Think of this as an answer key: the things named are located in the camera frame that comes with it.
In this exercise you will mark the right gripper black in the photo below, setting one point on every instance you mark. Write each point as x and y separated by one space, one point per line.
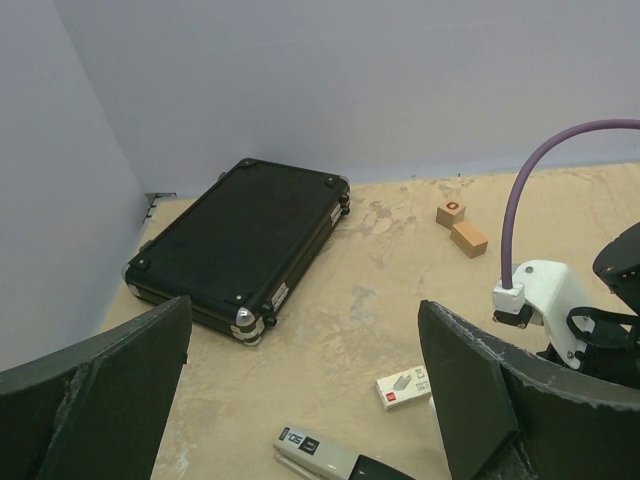
612 348

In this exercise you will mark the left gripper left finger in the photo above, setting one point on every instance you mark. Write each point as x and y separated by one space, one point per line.
96 409

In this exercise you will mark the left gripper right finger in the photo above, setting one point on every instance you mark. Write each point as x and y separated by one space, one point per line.
505 413

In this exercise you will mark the grey metal stapler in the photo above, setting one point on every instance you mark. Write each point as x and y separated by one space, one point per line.
312 457

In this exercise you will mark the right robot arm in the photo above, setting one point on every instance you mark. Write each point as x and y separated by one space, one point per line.
617 266

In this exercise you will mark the plain wooden block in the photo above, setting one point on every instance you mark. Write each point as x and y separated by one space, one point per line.
469 239

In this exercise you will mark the wooden cube with circle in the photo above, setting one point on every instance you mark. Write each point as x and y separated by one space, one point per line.
450 213

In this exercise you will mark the black hard case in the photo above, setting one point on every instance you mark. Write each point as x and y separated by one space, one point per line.
242 247

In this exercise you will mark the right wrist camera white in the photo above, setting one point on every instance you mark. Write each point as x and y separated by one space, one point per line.
543 293

